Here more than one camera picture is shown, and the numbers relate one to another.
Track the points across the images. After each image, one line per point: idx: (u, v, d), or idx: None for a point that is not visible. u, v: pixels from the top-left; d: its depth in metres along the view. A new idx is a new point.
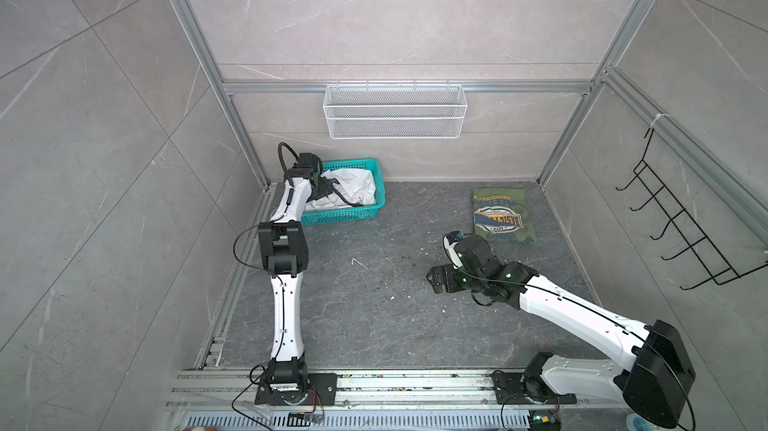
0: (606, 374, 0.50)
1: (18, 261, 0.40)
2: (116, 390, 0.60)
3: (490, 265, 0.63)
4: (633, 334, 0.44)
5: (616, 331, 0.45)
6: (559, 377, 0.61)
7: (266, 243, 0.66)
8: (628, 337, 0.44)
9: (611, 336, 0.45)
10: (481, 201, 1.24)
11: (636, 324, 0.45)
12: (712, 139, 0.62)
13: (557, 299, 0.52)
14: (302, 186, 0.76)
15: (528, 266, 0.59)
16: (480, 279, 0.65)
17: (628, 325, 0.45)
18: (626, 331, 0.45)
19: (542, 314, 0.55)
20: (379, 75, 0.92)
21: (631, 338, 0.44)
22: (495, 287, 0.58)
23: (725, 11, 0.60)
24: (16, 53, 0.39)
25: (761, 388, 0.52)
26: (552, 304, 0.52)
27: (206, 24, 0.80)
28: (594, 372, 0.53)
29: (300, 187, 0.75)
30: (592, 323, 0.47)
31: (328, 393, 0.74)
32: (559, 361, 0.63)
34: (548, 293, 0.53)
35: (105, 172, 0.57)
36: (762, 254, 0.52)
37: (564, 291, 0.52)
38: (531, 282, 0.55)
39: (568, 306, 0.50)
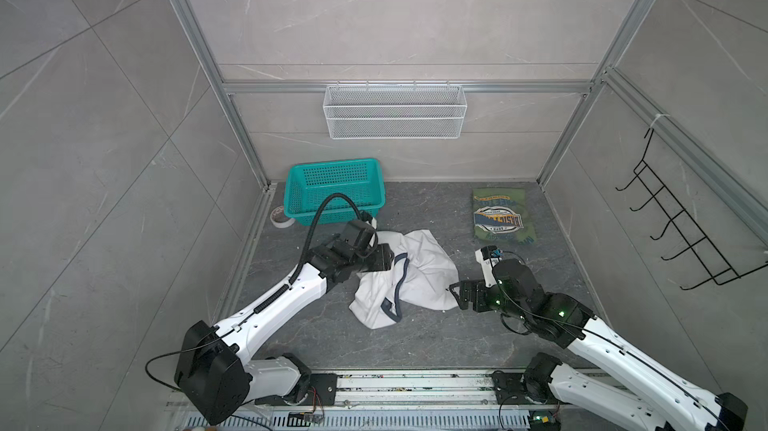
0: (643, 418, 0.50)
1: (18, 260, 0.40)
2: (116, 391, 0.60)
3: (536, 296, 0.56)
4: (706, 408, 0.41)
5: (687, 402, 0.42)
6: (575, 394, 0.61)
7: (185, 361, 0.42)
8: (700, 410, 0.41)
9: (682, 407, 0.42)
10: (481, 201, 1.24)
11: (706, 395, 0.42)
12: (712, 139, 0.62)
13: (621, 355, 0.47)
14: (300, 291, 0.50)
15: (581, 304, 0.53)
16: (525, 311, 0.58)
17: (698, 396, 0.42)
18: (698, 404, 0.42)
19: (590, 359, 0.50)
20: (379, 75, 0.92)
21: (703, 412, 0.41)
22: (542, 324, 0.52)
23: (725, 11, 0.60)
24: (17, 54, 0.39)
25: (762, 389, 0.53)
26: (614, 356, 0.47)
27: (206, 25, 0.81)
28: (626, 411, 0.52)
29: (298, 289, 0.50)
30: (660, 388, 0.44)
31: (328, 393, 0.74)
32: (575, 376, 0.61)
34: (609, 344, 0.48)
35: (105, 172, 0.57)
36: (761, 255, 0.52)
37: (626, 345, 0.48)
38: (588, 326, 0.50)
39: (632, 362, 0.46)
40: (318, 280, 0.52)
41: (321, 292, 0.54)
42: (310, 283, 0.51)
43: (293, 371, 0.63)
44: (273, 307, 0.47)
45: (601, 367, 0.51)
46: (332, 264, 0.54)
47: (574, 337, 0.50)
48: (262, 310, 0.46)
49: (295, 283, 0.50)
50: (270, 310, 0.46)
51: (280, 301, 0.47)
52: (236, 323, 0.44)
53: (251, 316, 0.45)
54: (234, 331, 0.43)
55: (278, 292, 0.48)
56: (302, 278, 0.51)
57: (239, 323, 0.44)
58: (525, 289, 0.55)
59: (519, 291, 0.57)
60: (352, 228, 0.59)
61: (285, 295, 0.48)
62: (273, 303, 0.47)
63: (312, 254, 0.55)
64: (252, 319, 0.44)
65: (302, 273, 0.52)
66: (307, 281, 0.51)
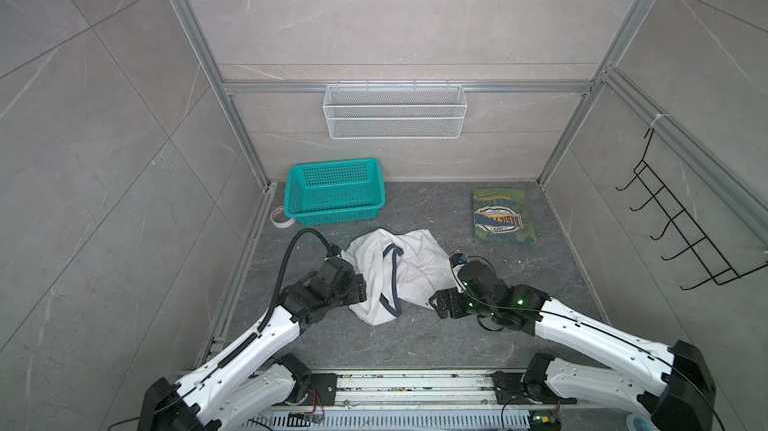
0: (626, 390, 0.50)
1: (18, 260, 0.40)
2: (116, 391, 0.60)
3: (498, 291, 0.60)
4: (660, 359, 0.43)
5: (642, 357, 0.44)
6: (568, 385, 0.61)
7: (143, 420, 0.41)
8: (655, 362, 0.43)
9: (638, 363, 0.44)
10: (481, 201, 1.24)
11: (660, 348, 0.44)
12: (712, 139, 0.62)
13: (577, 327, 0.50)
14: (269, 338, 0.49)
15: (539, 290, 0.57)
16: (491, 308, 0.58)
17: (652, 350, 0.44)
18: (652, 357, 0.44)
19: (558, 340, 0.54)
20: (379, 75, 0.92)
21: (658, 363, 0.43)
22: (507, 315, 0.56)
23: (725, 11, 0.60)
24: (16, 53, 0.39)
25: (762, 389, 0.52)
26: (571, 330, 0.50)
27: (206, 25, 0.81)
28: (611, 386, 0.53)
29: (268, 336, 0.49)
30: (618, 350, 0.46)
31: (328, 393, 0.74)
32: (566, 367, 0.62)
34: (565, 320, 0.51)
35: (105, 172, 0.57)
36: (762, 255, 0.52)
37: (580, 317, 0.51)
38: (546, 308, 0.54)
39: (588, 332, 0.49)
40: (290, 325, 0.51)
41: (293, 335, 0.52)
42: (280, 329, 0.50)
43: (285, 381, 0.62)
44: (240, 358, 0.45)
45: (571, 347, 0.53)
46: (306, 305, 0.54)
47: (533, 322, 0.54)
48: (229, 362, 0.45)
49: (265, 330, 0.49)
50: (237, 360, 0.45)
51: (249, 349, 0.47)
52: (198, 379, 0.42)
53: (217, 369, 0.44)
54: (196, 388, 0.41)
55: (245, 341, 0.47)
56: (272, 324, 0.50)
57: (203, 378, 0.42)
58: (486, 286, 0.60)
59: (482, 288, 0.61)
60: (329, 267, 0.59)
61: (254, 342, 0.48)
62: (241, 353, 0.46)
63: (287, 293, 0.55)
64: (216, 373, 0.43)
65: (272, 318, 0.51)
66: (277, 327, 0.50)
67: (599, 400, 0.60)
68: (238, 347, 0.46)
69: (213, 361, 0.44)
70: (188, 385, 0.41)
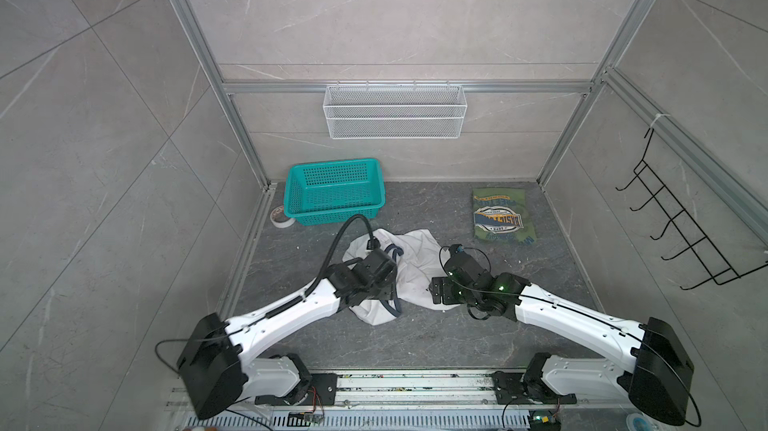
0: (609, 375, 0.50)
1: (18, 260, 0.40)
2: (116, 391, 0.60)
3: (482, 279, 0.63)
4: (630, 335, 0.44)
5: (613, 334, 0.45)
6: (559, 380, 0.62)
7: (191, 350, 0.43)
8: (625, 338, 0.44)
9: (609, 339, 0.45)
10: (481, 201, 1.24)
11: (631, 324, 0.45)
12: (712, 138, 0.62)
13: (553, 308, 0.52)
14: (313, 306, 0.50)
15: (520, 277, 0.58)
16: (473, 294, 0.64)
17: (623, 326, 0.46)
18: (623, 333, 0.45)
19: (537, 323, 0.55)
20: (379, 75, 0.92)
21: (628, 339, 0.44)
22: (490, 301, 0.58)
23: (724, 11, 0.60)
24: (16, 53, 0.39)
25: (762, 388, 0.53)
26: (548, 312, 0.52)
27: (206, 24, 0.80)
28: (596, 373, 0.53)
29: (312, 303, 0.50)
30: (591, 328, 0.47)
31: (329, 393, 0.74)
32: (558, 361, 0.63)
34: (542, 302, 0.53)
35: (104, 172, 0.57)
36: (762, 255, 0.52)
37: (556, 299, 0.52)
38: (526, 292, 0.55)
39: (563, 313, 0.50)
40: (332, 300, 0.52)
41: (333, 310, 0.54)
42: (324, 299, 0.52)
43: (291, 375, 0.62)
44: (283, 315, 0.47)
45: (549, 329, 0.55)
46: (349, 285, 0.55)
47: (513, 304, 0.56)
48: (274, 315, 0.47)
49: (310, 297, 0.51)
50: (281, 317, 0.47)
51: (292, 310, 0.48)
52: (245, 323, 0.44)
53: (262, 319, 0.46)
54: (242, 331, 0.43)
55: (292, 301, 0.49)
56: (318, 294, 0.52)
57: (250, 323, 0.45)
58: (470, 274, 0.62)
59: (466, 277, 0.64)
60: (375, 257, 0.60)
61: (299, 306, 0.49)
62: (285, 312, 0.48)
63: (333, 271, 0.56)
64: (262, 322, 0.45)
65: (320, 288, 0.53)
66: (321, 298, 0.51)
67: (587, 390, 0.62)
68: (284, 305, 0.48)
69: (261, 312, 0.46)
70: (238, 327, 0.44)
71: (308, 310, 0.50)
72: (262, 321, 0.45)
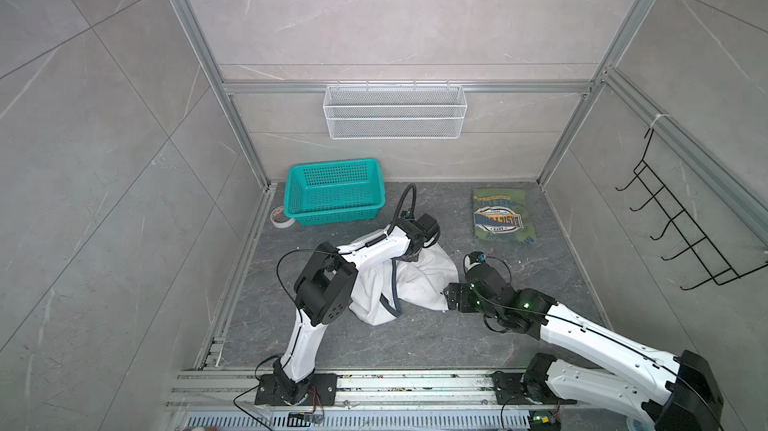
0: (630, 397, 0.50)
1: (18, 261, 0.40)
2: (116, 391, 0.60)
3: (505, 294, 0.61)
4: (665, 367, 0.43)
5: (646, 365, 0.44)
6: (569, 386, 0.61)
7: (313, 266, 0.54)
8: (660, 370, 0.43)
9: (642, 370, 0.44)
10: (481, 201, 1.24)
11: (666, 356, 0.44)
12: (712, 138, 0.62)
13: (582, 331, 0.50)
14: (393, 242, 0.63)
15: (545, 295, 0.57)
16: (497, 309, 0.63)
17: (658, 358, 0.44)
18: (658, 365, 0.44)
19: (564, 344, 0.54)
20: (379, 75, 0.92)
21: (663, 371, 0.43)
22: (513, 317, 0.57)
23: (724, 11, 0.60)
24: (17, 54, 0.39)
25: (762, 389, 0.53)
26: (576, 335, 0.51)
27: (206, 24, 0.80)
28: (616, 392, 0.52)
29: (391, 240, 0.62)
30: (623, 358, 0.46)
31: (328, 393, 0.74)
32: (568, 368, 0.62)
34: (571, 324, 0.52)
35: (105, 172, 0.57)
36: (761, 255, 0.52)
37: (586, 322, 0.51)
38: (552, 312, 0.54)
39: (593, 337, 0.49)
40: (404, 242, 0.65)
41: (403, 250, 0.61)
42: (400, 239, 0.64)
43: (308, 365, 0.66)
44: (375, 247, 0.59)
45: (576, 352, 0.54)
46: (417, 231, 0.67)
47: (539, 325, 0.55)
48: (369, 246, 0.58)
49: (390, 235, 0.63)
50: (372, 249, 0.58)
51: (380, 244, 0.60)
52: (351, 248, 0.56)
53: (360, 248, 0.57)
54: (351, 253, 0.55)
55: (378, 237, 0.61)
56: (395, 236, 0.64)
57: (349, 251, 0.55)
58: (494, 289, 0.61)
59: (489, 290, 0.62)
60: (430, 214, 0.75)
61: (382, 241, 0.61)
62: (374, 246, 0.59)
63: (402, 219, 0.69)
64: (358, 251, 0.56)
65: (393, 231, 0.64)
66: (397, 239, 0.63)
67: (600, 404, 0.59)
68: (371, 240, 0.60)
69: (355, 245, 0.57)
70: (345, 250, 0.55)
71: (390, 248, 0.63)
72: (358, 250, 0.56)
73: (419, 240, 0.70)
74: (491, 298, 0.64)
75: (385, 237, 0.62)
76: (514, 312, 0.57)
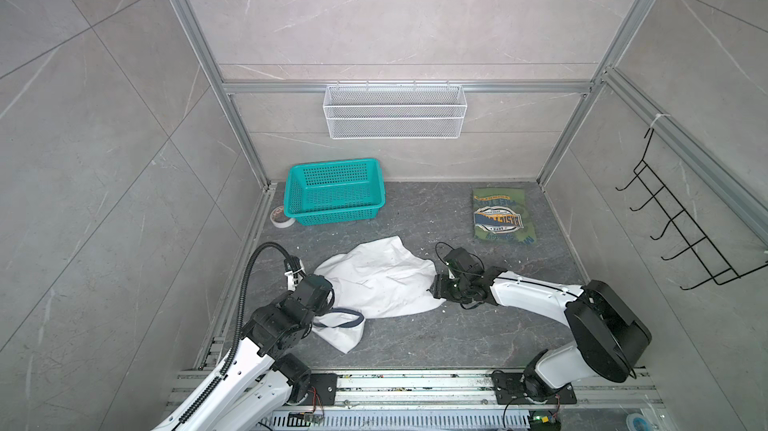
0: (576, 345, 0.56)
1: (18, 261, 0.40)
2: (116, 391, 0.60)
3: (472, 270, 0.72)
4: (569, 293, 0.50)
5: (556, 294, 0.52)
6: (549, 366, 0.63)
7: None
8: (565, 296, 0.50)
9: (554, 300, 0.51)
10: (481, 201, 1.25)
11: (572, 287, 0.51)
12: (712, 138, 0.62)
13: (514, 282, 0.60)
14: (236, 378, 0.46)
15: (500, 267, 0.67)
16: (462, 280, 0.76)
17: (565, 288, 0.52)
18: (564, 293, 0.51)
19: (509, 302, 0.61)
20: (379, 75, 0.92)
21: (567, 296, 0.50)
22: (474, 288, 0.68)
23: (725, 11, 0.60)
24: (16, 53, 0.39)
25: (762, 388, 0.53)
26: (513, 287, 0.60)
27: (206, 24, 0.80)
28: (569, 348, 0.55)
29: (235, 375, 0.46)
30: (540, 293, 0.54)
31: (328, 393, 0.74)
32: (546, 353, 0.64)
34: (509, 280, 0.62)
35: (105, 172, 0.57)
36: (761, 254, 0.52)
37: (521, 276, 0.61)
38: (501, 277, 0.64)
39: (524, 285, 0.58)
40: (258, 359, 0.47)
41: (267, 365, 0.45)
42: (245, 366, 0.46)
43: (280, 389, 0.62)
44: (203, 407, 0.43)
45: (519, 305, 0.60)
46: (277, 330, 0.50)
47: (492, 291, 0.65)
48: (195, 411, 0.43)
49: (229, 370, 0.46)
50: (201, 410, 0.43)
51: (213, 396, 0.44)
52: None
53: (182, 421, 0.42)
54: None
55: (208, 385, 0.45)
56: (238, 361, 0.47)
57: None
58: (462, 265, 0.73)
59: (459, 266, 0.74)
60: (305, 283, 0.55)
61: (218, 386, 0.45)
62: (205, 402, 0.43)
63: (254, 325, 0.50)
64: (181, 426, 0.41)
65: (237, 352, 0.47)
66: (243, 363, 0.47)
67: (573, 376, 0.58)
68: (202, 394, 0.44)
69: (177, 414, 0.42)
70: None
71: (235, 385, 0.46)
72: (182, 423, 0.42)
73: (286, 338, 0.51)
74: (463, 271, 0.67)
75: (219, 380, 0.45)
76: (476, 282, 0.68)
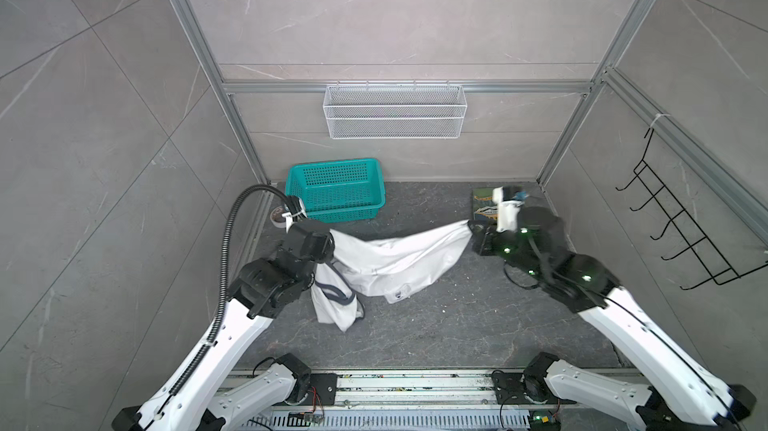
0: (626, 399, 0.49)
1: (18, 261, 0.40)
2: (116, 390, 0.60)
3: (562, 255, 0.50)
4: (718, 397, 0.39)
5: (701, 390, 0.39)
6: (564, 384, 0.61)
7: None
8: (713, 400, 0.38)
9: (694, 394, 0.39)
10: (481, 201, 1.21)
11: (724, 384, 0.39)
12: (712, 138, 0.62)
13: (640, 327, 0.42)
14: (229, 342, 0.40)
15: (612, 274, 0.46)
16: (543, 272, 0.48)
17: (713, 383, 0.39)
18: (712, 393, 0.39)
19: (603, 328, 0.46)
20: (379, 75, 0.92)
21: (716, 401, 0.38)
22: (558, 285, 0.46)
23: (725, 11, 0.60)
24: (17, 54, 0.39)
25: (762, 389, 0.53)
26: (633, 331, 0.42)
27: (206, 24, 0.80)
28: (612, 395, 0.52)
29: (225, 340, 0.40)
30: (674, 376, 0.40)
31: (328, 393, 0.74)
32: (567, 368, 0.62)
34: (631, 317, 0.43)
35: (104, 172, 0.57)
36: (761, 255, 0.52)
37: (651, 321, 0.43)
38: (614, 295, 0.44)
39: (653, 342, 0.41)
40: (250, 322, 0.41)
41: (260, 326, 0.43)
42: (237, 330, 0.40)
43: (287, 379, 0.62)
44: (197, 375, 0.39)
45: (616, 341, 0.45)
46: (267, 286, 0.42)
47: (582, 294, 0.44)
48: (187, 381, 0.38)
49: (219, 335, 0.40)
50: (196, 376, 0.39)
51: (206, 363, 0.39)
52: (156, 407, 0.37)
53: (174, 394, 0.38)
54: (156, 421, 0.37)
55: (197, 354, 0.40)
56: (228, 325, 0.41)
57: (161, 406, 0.37)
58: (551, 243, 0.47)
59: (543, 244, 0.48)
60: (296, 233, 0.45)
61: (208, 353, 0.39)
62: (199, 369, 0.39)
63: (242, 282, 0.43)
64: (174, 398, 0.38)
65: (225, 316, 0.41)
66: (233, 327, 0.40)
67: (594, 405, 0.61)
68: (193, 363, 0.39)
69: (168, 386, 0.39)
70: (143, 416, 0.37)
71: (229, 350, 0.41)
72: (174, 395, 0.38)
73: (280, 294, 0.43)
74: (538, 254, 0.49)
75: (209, 347, 0.40)
76: (562, 279, 0.46)
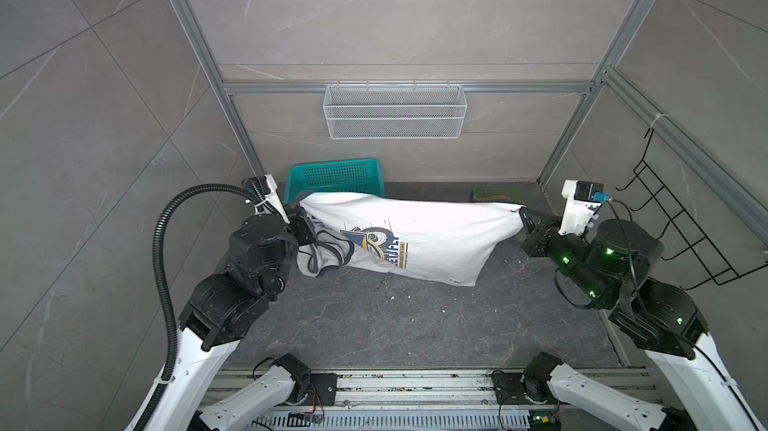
0: (638, 419, 0.49)
1: (19, 261, 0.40)
2: (115, 390, 0.60)
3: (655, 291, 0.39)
4: None
5: None
6: (569, 391, 0.61)
7: None
8: None
9: None
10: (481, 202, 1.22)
11: None
12: (712, 138, 0.62)
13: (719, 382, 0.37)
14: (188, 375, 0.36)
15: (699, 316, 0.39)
16: (622, 304, 0.39)
17: None
18: None
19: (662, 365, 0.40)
20: (379, 75, 0.92)
21: None
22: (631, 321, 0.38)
23: (724, 11, 0.60)
24: (17, 54, 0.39)
25: (762, 389, 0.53)
26: (709, 383, 0.37)
27: (206, 24, 0.80)
28: (622, 411, 0.51)
29: (183, 374, 0.36)
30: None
31: (328, 393, 0.74)
32: (574, 376, 0.61)
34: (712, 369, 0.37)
35: (104, 172, 0.57)
36: (761, 255, 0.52)
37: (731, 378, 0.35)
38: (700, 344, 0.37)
39: (728, 398, 0.37)
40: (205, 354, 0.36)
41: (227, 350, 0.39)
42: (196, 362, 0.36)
43: (284, 382, 0.62)
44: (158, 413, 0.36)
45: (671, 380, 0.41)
46: (217, 314, 0.36)
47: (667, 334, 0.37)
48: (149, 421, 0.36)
49: (176, 370, 0.36)
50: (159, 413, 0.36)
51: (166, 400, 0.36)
52: None
53: None
54: None
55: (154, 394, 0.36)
56: (183, 358, 0.36)
57: None
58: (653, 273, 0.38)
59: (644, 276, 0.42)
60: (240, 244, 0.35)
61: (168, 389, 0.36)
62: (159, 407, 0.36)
63: (194, 307, 0.38)
64: None
65: (180, 349, 0.37)
66: (189, 360, 0.36)
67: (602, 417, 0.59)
68: (152, 402, 0.36)
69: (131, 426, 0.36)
70: None
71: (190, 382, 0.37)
72: None
73: (237, 319, 0.37)
74: (613, 275, 0.40)
75: (166, 385, 0.36)
76: (646, 317, 0.38)
